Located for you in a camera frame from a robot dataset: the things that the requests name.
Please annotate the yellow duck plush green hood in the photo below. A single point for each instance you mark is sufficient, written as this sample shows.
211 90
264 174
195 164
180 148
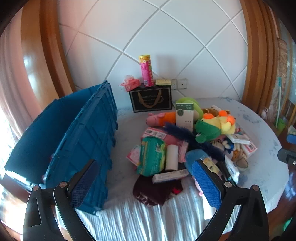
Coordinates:
214 127

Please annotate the white wall socket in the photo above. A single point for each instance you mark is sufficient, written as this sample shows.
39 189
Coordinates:
174 84

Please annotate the wooden bed frame post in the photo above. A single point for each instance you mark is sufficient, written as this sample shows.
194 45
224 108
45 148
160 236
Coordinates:
50 46
259 46

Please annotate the long white and pink box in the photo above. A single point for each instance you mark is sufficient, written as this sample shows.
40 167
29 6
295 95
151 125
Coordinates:
170 176

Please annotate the light green hoop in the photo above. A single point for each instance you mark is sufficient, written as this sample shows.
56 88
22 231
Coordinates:
279 92

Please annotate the white paper roll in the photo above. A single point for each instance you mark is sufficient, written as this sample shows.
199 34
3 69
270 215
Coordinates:
171 157

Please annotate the white and teal small box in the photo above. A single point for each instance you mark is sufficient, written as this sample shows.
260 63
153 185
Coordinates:
232 169

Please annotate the blue feather duster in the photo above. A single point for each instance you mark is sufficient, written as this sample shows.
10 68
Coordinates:
185 134

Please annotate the green rolled mat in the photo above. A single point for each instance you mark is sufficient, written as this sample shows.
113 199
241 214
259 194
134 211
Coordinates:
279 126

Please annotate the blue plastic crate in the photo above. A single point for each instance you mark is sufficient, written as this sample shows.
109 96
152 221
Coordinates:
92 129

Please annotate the white padded headboard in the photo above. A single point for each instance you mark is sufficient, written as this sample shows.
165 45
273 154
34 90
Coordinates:
185 34

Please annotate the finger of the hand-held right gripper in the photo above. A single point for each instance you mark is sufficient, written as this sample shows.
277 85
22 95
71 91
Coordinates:
288 156

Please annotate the white bear plush blue bow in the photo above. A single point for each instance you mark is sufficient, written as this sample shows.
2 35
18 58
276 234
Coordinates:
225 146

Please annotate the pink chips can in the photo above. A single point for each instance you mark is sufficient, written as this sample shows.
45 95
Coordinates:
146 71

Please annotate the pink curtain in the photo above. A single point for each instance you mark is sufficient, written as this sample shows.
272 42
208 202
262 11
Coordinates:
11 88

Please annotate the green frog plush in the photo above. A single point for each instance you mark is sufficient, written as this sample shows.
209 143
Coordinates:
196 107

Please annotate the white medicine box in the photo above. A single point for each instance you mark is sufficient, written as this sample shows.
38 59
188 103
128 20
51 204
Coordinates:
238 139

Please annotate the white and green carton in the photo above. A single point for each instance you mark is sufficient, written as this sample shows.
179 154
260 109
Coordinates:
184 118

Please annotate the maroon cloth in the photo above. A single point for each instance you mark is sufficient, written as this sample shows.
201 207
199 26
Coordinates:
152 192

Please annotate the brown bear plush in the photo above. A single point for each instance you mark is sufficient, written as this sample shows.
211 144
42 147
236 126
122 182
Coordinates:
211 111

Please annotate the pink barcode box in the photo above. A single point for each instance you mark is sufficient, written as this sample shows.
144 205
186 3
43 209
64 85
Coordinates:
153 133

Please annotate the black gift box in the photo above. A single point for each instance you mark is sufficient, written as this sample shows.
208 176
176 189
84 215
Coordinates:
150 99

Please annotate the pink and orange pig plush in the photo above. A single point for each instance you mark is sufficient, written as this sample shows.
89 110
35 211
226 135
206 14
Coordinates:
157 119

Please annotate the pink white barcode tissue pack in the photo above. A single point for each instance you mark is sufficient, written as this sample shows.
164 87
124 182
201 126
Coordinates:
249 149

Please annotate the yellow flat box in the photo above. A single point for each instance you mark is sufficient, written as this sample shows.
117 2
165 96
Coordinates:
163 82

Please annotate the green diaper pack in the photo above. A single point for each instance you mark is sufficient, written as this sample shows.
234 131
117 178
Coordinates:
151 155

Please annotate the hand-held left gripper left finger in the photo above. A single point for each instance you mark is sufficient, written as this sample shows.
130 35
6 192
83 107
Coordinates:
83 185

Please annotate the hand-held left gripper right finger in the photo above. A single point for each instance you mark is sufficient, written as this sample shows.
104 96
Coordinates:
205 183

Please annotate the white wall switch plate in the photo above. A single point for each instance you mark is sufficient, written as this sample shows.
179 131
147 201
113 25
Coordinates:
182 83

